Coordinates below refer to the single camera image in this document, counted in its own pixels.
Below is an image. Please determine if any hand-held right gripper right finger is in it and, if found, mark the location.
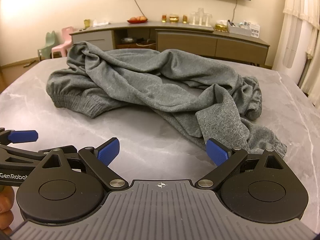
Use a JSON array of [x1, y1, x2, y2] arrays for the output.
[[194, 138, 285, 190]]

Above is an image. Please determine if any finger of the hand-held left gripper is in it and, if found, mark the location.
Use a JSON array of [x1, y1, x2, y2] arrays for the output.
[[0, 144, 78, 167], [0, 127, 39, 146]]

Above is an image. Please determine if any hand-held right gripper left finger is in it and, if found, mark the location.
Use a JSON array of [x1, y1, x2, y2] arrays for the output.
[[41, 137, 129, 193]]

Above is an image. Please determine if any person's left hand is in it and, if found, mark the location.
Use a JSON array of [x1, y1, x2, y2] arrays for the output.
[[0, 187, 15, 236]]

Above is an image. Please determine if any green plastic chair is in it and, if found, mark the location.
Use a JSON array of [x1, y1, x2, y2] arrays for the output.
[[37, 30, 58, 62]]

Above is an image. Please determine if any pink plastic chair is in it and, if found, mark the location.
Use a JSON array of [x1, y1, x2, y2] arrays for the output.
[[51, 27, 73, 59]]

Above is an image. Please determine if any long grey brown sideboard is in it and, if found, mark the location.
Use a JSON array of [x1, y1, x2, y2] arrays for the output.
[[69, 21, 271, 68]]

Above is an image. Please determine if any gold tissue box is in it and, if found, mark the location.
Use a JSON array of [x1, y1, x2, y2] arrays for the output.
[[214, 20, 229, 33]]

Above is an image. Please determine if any white organizer box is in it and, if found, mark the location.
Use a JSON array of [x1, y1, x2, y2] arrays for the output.
[[227, 19, 252, 36]]

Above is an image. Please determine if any small white carton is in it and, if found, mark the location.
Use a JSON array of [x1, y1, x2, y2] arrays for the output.
[[250, 24, 261, 38]]

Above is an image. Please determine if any white cylindrical appliance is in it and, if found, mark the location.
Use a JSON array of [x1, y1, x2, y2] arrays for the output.
[[283, 14, 313, 69]]

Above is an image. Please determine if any group of clear glasses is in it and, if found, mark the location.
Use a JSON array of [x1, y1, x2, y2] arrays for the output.
[[189, 7, 213, 27]]

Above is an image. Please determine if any plate of fruit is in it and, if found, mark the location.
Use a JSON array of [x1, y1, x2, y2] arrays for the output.
[[127, 16, 148, 24]]

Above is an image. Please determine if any white curtain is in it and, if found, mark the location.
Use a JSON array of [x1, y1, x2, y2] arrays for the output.
[[283, 0, 320, 103]]

